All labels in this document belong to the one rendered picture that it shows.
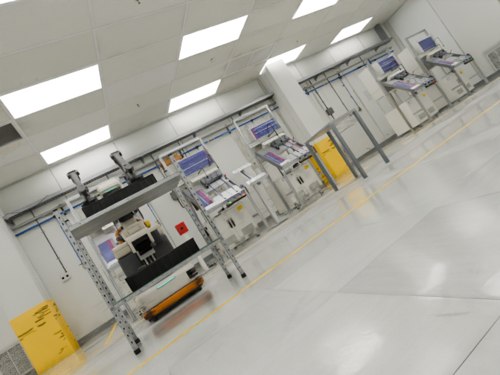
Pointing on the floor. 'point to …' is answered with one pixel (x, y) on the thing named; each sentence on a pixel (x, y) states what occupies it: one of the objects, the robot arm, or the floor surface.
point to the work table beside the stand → (344, 146)
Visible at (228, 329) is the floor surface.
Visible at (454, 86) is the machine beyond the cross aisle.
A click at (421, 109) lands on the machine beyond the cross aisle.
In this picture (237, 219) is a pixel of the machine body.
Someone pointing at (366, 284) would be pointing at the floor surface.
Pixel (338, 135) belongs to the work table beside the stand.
